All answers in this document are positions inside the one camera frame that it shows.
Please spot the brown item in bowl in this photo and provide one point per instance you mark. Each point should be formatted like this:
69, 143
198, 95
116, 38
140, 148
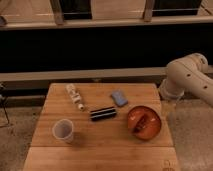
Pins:
140, 124

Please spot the grey ceramic cup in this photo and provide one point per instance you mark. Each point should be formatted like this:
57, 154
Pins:
63, 130

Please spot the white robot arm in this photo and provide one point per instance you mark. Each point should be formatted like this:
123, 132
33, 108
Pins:
187, 74

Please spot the black rectangular case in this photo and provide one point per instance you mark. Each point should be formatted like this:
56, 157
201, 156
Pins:
103, 113

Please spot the black stand at left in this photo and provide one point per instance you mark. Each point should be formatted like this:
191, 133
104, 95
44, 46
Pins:
2, 104

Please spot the blue sponge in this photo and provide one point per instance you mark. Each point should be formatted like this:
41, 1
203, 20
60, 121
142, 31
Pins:
119, 98

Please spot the white tube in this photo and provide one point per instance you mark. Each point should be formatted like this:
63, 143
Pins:
75, 96

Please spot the orange bowl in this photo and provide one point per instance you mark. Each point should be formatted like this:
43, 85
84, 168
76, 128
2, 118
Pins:
153, 124

